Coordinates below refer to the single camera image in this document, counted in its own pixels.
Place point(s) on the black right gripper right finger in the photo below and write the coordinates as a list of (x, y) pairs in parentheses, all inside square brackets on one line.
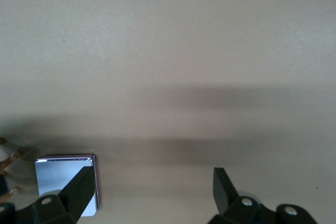
[(225, 197)]

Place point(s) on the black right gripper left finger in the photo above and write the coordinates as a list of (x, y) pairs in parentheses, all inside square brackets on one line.
[(76, 195)]

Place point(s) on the brown lion statue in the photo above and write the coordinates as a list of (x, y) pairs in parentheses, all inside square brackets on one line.
[(8, 161)]

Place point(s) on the brown table cover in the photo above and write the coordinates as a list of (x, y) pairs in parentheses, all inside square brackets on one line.
[(183, 51)]

